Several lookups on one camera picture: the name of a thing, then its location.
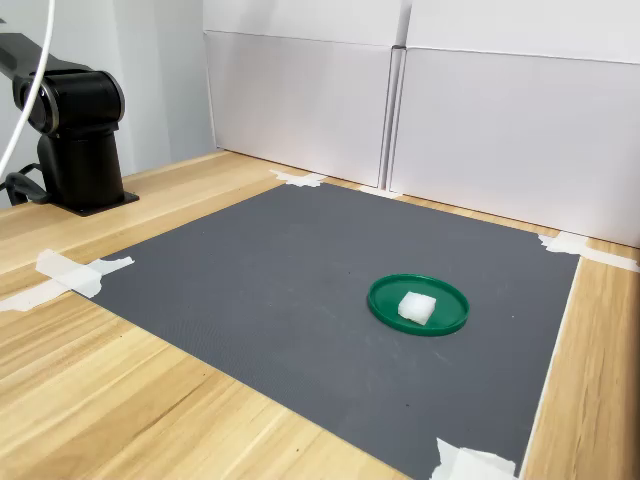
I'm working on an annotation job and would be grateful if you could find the small white plastic terminal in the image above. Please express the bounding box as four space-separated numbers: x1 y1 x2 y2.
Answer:
397 291 437 326

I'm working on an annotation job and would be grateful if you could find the round green lid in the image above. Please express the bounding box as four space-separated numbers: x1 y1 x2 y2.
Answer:
367 272 470 337

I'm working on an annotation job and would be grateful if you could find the white masking tape patch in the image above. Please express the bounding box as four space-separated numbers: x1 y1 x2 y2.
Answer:
357 184 401 199
0 248 136 313
269 169 329 189
429 437 519 480
537 230 640 274

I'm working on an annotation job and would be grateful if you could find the dark grey mat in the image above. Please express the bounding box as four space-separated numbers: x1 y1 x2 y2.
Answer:
82 182 584 480

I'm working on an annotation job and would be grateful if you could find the thick black braided cable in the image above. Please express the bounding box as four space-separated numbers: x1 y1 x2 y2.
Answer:
0 162 51 207

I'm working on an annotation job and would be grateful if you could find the white camera cable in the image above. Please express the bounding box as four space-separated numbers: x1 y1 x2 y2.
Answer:
0 0 56 179

